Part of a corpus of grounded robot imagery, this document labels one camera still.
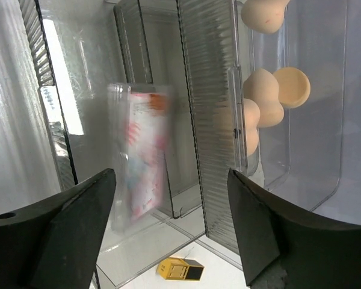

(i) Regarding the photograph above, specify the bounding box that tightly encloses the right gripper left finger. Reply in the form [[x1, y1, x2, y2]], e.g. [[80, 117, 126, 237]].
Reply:
[[0, 169, 116, 288]]

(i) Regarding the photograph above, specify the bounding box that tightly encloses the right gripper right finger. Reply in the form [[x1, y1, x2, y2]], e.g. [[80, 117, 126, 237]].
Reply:
[[227, 169, 361, 288]]

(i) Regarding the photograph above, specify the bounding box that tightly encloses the pink packet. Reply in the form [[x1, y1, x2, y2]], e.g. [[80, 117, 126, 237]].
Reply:
[[108, 83, 173, 231]]

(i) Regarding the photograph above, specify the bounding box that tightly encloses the orange teardrop sponge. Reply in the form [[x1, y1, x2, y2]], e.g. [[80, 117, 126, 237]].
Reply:
[[273, 67, 311, 109]]

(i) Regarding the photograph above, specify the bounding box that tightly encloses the beige gourd sponge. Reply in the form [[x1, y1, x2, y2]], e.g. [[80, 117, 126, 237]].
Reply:
[[243, 68, 285, 128]]

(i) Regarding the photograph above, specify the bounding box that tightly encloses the clear acrylic drawer organizer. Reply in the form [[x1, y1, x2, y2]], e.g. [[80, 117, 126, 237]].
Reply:
[[19, 1, 361, 288]]

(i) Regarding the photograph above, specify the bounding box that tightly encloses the gold lipstick right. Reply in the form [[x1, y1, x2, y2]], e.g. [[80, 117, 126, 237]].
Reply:
[[156, 257, 205, 281]]

